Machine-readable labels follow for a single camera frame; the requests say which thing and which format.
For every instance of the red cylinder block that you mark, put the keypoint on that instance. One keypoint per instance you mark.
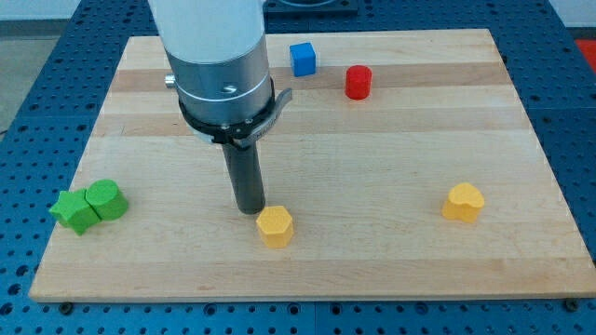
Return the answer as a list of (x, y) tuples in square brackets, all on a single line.
[(358, 82)]

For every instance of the blue cube block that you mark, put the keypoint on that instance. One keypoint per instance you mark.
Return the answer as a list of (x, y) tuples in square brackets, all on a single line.
[(303, 59)]

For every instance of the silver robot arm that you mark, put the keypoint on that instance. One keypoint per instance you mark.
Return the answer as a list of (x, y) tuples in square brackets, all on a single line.
[(217, 53)]

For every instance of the green star block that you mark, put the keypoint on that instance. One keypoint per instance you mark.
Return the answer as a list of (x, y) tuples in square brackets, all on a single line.
[(73, 211)]

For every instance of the wooden board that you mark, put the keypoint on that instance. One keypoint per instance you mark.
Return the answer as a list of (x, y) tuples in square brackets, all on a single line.
[(364, 182)]

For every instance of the yellow hexagon block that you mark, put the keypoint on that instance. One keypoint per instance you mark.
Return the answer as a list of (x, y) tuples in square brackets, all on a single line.
[(275, 226)]

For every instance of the green cylinder block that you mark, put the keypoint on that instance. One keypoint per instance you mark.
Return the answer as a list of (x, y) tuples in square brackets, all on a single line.
[(107, 200)]

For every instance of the yellow heart block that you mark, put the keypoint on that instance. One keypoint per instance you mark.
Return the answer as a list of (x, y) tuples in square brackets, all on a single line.
[(464, 202)]

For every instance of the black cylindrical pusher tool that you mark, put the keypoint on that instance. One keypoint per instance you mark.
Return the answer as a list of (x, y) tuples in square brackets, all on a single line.
[(246, 178)]

